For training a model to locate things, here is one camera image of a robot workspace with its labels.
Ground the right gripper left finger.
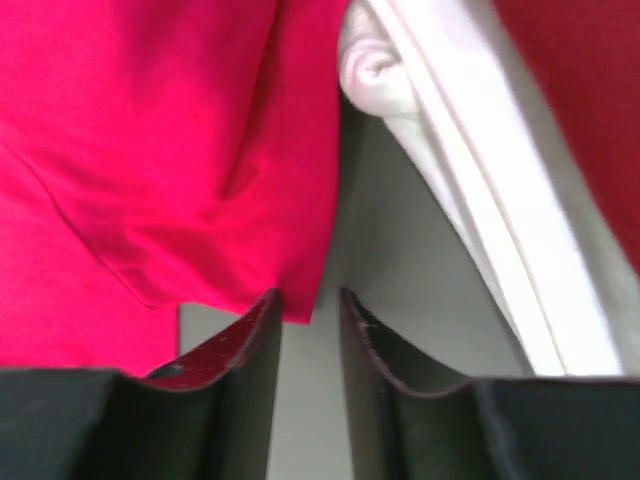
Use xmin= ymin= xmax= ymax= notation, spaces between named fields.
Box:
xmin=1 ymin=289 xmax=282 ymax=479

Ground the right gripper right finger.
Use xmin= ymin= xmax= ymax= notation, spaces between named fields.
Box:
xmin=340 ymin=289 xmax=639 ymax=480

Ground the bright pink-red t shirt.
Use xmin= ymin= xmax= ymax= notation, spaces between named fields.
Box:
xmin=1 ymin=0 xmax=346 ymax=375

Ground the folded white t shirt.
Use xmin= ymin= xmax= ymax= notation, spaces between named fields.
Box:
xmin=338 ymin=1 xmax=639 ymax=376

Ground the folded dark red t shirt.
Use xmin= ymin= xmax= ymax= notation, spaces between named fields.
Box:
xmin=495 ymin=0 xmax=639 ymax=267

